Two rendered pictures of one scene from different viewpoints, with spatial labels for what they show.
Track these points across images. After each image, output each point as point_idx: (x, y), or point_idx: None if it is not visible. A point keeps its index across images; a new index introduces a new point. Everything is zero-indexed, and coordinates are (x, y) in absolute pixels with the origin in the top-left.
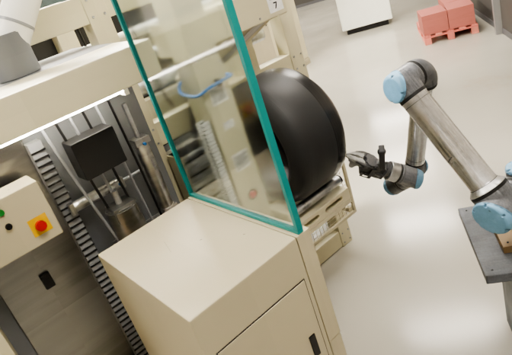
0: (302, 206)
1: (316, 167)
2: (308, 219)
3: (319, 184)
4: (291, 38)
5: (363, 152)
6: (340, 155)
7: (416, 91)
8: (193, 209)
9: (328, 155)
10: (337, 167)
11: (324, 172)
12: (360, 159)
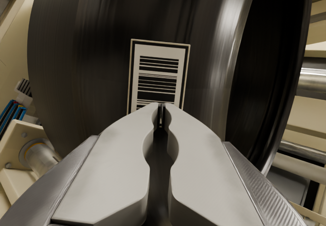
0: (46, 161)
1: (31, 10)
2: (10, 190)
3: (44, 115)
4: None
5: (276, 225)
6: (86, 24)
7: None
8: None
9: None
10: (80, 109)
11: (38, 57)
12: (118, 161)
